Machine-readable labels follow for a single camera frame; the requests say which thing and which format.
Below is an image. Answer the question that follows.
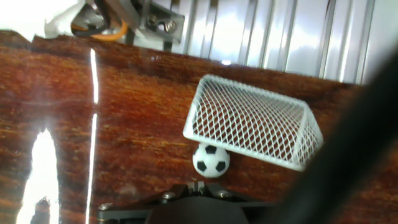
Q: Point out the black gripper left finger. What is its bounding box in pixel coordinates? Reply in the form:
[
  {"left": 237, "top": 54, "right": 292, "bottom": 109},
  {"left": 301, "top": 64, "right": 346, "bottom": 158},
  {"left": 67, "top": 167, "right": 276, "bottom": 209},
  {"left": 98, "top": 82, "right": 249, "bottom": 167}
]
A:
[{"left": 96, "top": 181, "right": 199, "bottom": 218}]

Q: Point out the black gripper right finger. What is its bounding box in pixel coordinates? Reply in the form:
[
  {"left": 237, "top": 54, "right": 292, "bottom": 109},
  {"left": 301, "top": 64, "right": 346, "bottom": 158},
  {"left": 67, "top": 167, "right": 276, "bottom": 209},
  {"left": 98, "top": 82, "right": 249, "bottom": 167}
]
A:
[{"left": 198, "top": 181, "right": 277, "bottom": 212}]

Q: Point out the small black white soccer ball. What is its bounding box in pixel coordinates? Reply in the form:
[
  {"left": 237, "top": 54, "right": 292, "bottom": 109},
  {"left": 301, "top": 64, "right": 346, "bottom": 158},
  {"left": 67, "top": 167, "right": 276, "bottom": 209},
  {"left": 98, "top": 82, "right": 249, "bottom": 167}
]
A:
[{"left": 192, "top": 142, "right": 231, "bottom": 179}]

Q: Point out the white mesh mini goal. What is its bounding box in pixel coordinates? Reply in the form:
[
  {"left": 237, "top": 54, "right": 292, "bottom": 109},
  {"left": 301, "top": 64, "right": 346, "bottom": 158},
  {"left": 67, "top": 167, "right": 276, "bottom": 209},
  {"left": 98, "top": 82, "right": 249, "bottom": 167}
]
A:
[{"left": 182, "top": 73, "right": 325, "bottom": 172}]

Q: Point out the red-brown wooden board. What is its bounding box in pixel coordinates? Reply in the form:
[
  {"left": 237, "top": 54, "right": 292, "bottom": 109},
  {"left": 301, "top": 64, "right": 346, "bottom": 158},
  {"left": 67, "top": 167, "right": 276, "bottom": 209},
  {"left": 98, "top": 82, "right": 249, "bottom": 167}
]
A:
[{"left": 0, "top": 29, "right": 398, "bottom": 224}]

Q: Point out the orange tube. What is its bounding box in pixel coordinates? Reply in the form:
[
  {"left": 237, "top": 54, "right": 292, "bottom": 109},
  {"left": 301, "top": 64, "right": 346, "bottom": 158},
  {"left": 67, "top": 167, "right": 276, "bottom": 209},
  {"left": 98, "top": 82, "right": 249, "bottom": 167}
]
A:
[{"left": 71, "top": 18, "right": 129, "bottom": 42}]

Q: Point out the grey metal clamp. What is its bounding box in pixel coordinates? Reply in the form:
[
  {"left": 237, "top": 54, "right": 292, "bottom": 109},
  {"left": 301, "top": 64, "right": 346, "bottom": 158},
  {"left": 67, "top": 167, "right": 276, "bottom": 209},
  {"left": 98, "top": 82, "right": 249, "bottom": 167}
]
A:
[{"left": 124, "top": 0, "right": 186, "bottom": 52}]

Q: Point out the white crumpled wrap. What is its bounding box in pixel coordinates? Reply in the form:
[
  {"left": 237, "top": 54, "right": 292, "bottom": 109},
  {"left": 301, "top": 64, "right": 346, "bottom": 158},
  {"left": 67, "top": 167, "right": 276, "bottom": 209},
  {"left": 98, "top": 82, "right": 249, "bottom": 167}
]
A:
[{"left": 44, "top": 1, "right": 86, "bottom": 40}]

